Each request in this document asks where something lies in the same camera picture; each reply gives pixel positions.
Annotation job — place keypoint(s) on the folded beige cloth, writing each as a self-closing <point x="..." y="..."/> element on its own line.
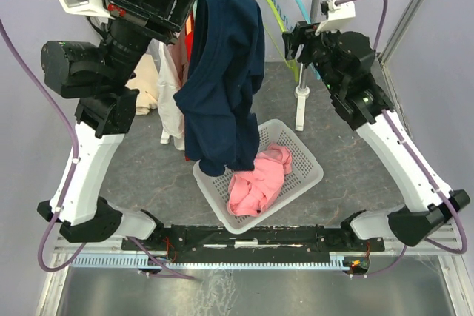
<point x="146" y="81"/>

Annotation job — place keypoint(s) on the navy blue t shirt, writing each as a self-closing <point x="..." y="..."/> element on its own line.
<point x="226" y="70"/>

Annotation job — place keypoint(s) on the teal blue hanger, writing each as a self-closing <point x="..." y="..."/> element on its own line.
<point x="292" y="1"/>

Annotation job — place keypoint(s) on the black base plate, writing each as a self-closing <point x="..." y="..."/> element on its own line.
<point x="261" y="244"/>

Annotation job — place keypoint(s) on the white plastic basket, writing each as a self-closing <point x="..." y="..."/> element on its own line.
<point x="306" y="173"/>

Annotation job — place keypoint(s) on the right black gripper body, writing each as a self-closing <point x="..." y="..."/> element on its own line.
<point x="318" y="49"/>

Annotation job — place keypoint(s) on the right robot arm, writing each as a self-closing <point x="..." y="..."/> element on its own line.
<point x="344" y="61"/>

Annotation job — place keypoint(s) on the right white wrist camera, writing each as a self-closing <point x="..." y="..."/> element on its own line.
<point x="338" y="14"/>

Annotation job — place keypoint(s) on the white t shirt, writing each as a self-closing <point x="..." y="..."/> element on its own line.
<point x="171" y="77"/>

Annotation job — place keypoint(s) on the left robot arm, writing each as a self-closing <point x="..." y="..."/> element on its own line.
<point x="97" y="76"/>

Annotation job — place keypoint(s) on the pink t shirt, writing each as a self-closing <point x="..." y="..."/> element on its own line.
<point x="253" y="192"/>

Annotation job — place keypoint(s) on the red t shirt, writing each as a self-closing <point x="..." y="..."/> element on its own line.
<point x="189" y="35"/>

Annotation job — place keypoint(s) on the light blue cable duct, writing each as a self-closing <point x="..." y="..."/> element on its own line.
<point x="140" y="260"/>

